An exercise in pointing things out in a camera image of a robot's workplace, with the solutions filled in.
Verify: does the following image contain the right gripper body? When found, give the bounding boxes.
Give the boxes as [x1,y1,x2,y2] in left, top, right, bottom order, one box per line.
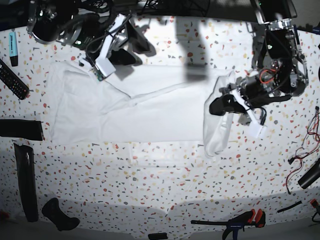
[78,13,132,67]

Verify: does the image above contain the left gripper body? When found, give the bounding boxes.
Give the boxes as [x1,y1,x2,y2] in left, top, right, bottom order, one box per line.
[218,71,292,125]

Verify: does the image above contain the white T-shirt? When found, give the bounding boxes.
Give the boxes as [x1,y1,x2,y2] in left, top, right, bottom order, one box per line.
[47,62,236,157]

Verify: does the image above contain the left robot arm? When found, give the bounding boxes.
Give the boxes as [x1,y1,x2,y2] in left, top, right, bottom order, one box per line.
[208,0,309,125]

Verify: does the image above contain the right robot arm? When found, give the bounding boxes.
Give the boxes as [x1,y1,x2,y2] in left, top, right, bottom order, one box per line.
[27,0,151,66]

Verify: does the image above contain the black cylinder right edge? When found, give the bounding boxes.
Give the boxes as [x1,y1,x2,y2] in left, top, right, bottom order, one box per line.
[298,159,320,189]

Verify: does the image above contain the light blue highlighter marker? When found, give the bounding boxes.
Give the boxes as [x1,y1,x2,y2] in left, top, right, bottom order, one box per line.
[9,31,19,67]

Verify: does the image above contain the terrazzo patterned table cloth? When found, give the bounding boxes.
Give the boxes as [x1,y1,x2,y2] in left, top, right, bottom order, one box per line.
[0,17,320,239]

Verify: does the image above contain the black TV remote control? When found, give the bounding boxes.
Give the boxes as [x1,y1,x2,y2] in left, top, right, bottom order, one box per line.
[0,60,30,100]

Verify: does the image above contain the black tape strip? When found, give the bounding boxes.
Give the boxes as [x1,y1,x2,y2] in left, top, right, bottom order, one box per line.
[0,119,43,141]

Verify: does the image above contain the black orange bar clamp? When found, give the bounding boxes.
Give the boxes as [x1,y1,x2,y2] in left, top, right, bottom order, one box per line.
[190,209,266,240]

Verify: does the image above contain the small orange clip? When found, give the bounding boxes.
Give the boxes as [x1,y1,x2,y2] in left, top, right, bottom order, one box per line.
[310,199,318,208]

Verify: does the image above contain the black cylindrical tube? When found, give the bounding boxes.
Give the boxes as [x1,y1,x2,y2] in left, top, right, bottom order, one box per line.
[13,143,39,223]

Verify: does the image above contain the small black rectangular device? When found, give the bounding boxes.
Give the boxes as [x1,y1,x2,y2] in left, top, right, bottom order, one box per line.
[148,232,168,240]

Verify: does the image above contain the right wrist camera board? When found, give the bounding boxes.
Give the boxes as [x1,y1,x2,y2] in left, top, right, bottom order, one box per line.
[94,58,116,82]

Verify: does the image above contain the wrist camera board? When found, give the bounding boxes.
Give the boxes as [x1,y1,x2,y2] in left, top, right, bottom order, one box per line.
[94,58,116,82]
[248,122,268,139]

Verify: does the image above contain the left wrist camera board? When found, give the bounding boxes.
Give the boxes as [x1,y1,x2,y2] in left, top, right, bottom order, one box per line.
[248,122,268,139]

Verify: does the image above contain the red black wire bundle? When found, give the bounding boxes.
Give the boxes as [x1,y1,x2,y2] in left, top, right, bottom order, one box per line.
[285,105,320,195]

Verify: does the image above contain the short black cable piece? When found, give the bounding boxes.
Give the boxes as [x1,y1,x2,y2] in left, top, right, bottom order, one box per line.
[276,200,303,214]

